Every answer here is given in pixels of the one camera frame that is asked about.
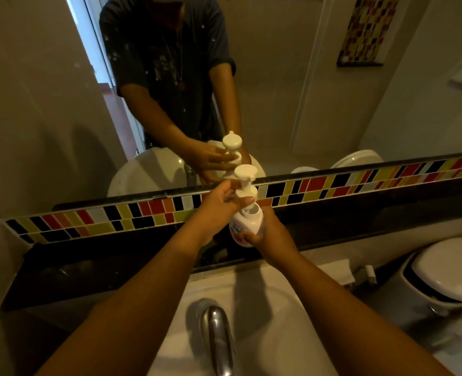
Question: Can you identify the black stone ledge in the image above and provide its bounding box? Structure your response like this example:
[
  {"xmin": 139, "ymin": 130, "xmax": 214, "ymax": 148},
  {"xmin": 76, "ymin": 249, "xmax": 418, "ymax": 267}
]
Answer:
[{"xmin": 0, "ymin": 174, "xmax": 462, "ymax": 312}]

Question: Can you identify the large wall mirror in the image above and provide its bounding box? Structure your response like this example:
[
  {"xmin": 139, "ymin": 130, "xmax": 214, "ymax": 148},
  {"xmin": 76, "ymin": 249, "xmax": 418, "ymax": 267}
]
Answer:
[{"xmin": 0, "ymin": 0, "xmax": 462, "ymax": 218}]

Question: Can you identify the person's left hand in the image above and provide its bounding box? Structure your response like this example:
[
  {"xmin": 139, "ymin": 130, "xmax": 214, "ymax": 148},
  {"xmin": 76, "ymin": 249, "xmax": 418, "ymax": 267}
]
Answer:
[{"xmin": 191, "ymin": 179, "xmax": 256, "ymax": 247}]

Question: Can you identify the white wash basin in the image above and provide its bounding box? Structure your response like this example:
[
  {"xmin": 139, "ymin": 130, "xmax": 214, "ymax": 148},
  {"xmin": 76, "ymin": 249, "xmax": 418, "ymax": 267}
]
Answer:
[{"xmin": 148, "ymin": 259, "xmax": 356, "ymax": 376}]

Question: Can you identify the white foam pump head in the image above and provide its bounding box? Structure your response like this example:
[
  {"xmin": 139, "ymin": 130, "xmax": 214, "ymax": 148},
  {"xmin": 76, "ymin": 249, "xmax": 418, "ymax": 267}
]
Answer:
[{"xmin": 233, "ymin": 164, "xmax": 259, "ymax": 211}]

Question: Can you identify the chrome faucet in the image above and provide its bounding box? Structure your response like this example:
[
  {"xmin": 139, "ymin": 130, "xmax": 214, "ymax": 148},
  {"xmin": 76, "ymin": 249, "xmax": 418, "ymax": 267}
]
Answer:
[{"xmin": 198, "ymin": 305, "xmax": 236, "ymax": 376}]

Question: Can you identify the white soap bottle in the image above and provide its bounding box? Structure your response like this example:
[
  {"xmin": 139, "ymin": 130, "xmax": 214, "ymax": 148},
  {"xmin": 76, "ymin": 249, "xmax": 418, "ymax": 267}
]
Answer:
[{"xmin": 229, "ymin": 203, "xmax": 264, "ymax": 248}]

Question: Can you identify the person's left forearm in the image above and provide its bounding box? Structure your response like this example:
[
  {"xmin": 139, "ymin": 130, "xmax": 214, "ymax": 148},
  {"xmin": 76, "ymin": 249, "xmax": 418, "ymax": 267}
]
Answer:
[{"xmin": 35, "ymin": 221, "xmax": 212, "ymax": 376}]

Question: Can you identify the person's right hand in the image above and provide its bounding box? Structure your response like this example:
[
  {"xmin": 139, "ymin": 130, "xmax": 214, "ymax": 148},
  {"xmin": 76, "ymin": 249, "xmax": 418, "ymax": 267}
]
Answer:
[{"xmin": 241, "ymin": 207, "xmax": 301, "ymax": 269}]

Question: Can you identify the person's right forearm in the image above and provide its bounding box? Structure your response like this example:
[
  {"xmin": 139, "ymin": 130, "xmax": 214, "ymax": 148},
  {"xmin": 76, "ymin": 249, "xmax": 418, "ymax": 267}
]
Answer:
[{"xmin": 272, "ymin": 250, "xmax": 456, "ymax": 376}]

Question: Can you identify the white toilet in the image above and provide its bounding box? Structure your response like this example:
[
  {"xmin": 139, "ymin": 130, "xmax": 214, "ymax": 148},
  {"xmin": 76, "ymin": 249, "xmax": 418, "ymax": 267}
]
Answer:
[{"xmin": 399, "ymin": 236, "xmax": 462, "ymax": 317}]

